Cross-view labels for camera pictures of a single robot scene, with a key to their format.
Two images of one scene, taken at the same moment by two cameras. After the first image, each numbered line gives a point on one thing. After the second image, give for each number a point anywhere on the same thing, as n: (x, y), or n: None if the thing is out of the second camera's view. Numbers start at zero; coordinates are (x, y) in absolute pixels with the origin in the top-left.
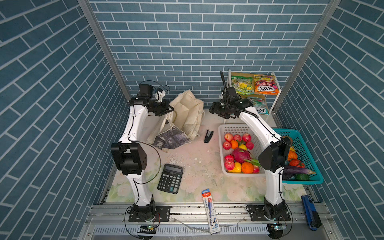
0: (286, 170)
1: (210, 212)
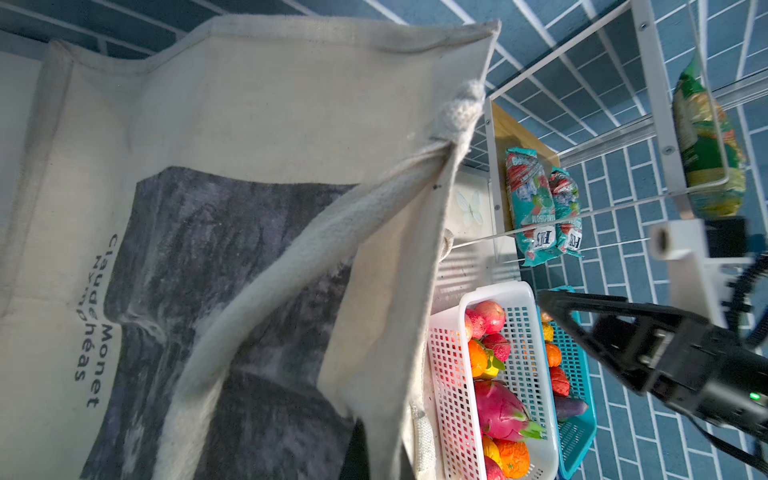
0: (567, 407)
1: None
